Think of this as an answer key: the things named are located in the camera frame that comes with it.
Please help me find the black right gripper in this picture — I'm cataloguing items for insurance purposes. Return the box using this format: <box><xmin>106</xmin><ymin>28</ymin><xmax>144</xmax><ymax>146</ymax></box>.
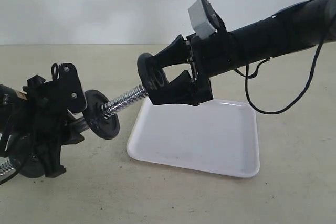
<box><xmin>149</xmin><ymin>31</ymin><xmax>239</xmax><ymax>106</ymax></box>

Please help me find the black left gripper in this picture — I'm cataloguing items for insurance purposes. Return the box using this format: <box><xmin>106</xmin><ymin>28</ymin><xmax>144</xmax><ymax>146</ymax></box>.
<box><xmin>18</xmin><ymin>74</ymin><xmax>85</xmax><ymax>177</ymax></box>

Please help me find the black weight plate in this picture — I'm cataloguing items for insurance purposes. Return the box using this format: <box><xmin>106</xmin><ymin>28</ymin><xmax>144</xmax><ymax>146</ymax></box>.
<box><xmin>137</xmin><ymin>53</ymin><xmax>168</xmax><ymax>96</ymax></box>
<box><xmin>8</xmin><ymin>134</ymin><xmax>45</xmax><ymax>178</ymax></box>
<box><xmin>82</xmin><ymin>90</ymin><xmax>120</xmax><ymax>140</ymax></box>

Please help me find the chrome threaded dumbbell bar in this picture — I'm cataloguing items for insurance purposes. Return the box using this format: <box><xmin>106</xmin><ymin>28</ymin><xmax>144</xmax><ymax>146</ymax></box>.
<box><xmin>1</xmin><ymin>86</ymin><xmax>147</xmax><ymax>183</ymax></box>

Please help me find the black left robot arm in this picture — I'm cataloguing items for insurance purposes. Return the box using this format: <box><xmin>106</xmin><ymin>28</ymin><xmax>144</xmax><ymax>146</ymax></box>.
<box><xmin>1</xmin><ymin>74</ymin><xmax>86</xmax><ymax>178</ymax></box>

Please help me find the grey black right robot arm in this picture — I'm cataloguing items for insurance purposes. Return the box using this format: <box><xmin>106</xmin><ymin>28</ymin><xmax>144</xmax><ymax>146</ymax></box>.
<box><xmin>148</xmin><ymin>0</ymin><xmax>335</xmax><ymax>106</ymax></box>

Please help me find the white rectangular plastic tray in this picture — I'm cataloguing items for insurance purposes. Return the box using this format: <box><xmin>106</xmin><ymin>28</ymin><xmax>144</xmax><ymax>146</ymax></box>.
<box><xmin>127</xmin><ymin>99</ymin><xmax>260</xmax><ymax>178</ymax></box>

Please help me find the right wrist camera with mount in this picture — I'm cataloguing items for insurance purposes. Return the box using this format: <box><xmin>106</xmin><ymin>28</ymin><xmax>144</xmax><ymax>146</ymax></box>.
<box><xmin>188</xmin><ymin>0</ymin><xmax>227</xmax><ymax>40</ymax></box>

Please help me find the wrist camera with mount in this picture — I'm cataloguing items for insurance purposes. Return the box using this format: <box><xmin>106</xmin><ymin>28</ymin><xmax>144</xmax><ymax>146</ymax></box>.
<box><xmin>51</xmin><ymin>63</ymin><xmax>87</xmax><ymax>114</ymax></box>
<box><xmin>188</xmin><ymin>0</ymin><xmax>227</xmax><ymax>40</ymax></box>

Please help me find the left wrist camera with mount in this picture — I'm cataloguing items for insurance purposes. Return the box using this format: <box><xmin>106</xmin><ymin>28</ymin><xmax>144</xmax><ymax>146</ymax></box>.
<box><xmin>51</xmin><ymin>63</ymin><xmax>87</xmax><ymax>114</ymax></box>

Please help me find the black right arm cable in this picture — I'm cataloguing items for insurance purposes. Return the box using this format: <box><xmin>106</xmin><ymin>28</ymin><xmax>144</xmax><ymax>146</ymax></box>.
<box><xmin>233</xmin><ymin>0</ymin><xmax>336</xmax><ymax>115</ymax></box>

